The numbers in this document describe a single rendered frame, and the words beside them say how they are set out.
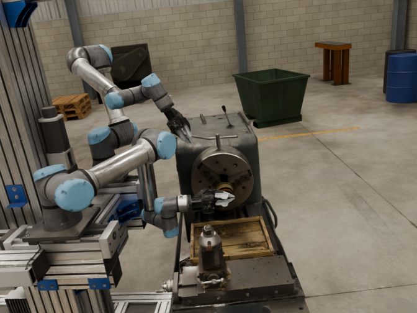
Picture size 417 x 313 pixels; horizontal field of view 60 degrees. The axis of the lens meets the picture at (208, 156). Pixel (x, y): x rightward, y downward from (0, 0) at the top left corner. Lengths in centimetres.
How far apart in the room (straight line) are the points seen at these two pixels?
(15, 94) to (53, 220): 51
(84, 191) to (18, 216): 55
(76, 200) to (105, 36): 1066
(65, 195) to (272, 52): 1088
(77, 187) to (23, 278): 41
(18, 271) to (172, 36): 1048
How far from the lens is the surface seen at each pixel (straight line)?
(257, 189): 203
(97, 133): 186
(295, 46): 1205
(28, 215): 179
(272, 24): 1185
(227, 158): 177
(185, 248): 233
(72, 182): 130
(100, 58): 196
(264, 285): 133
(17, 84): 162
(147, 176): 168
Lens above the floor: 183
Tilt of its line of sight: 20 degrees down
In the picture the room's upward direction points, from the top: 6 degrees counter-clockwise
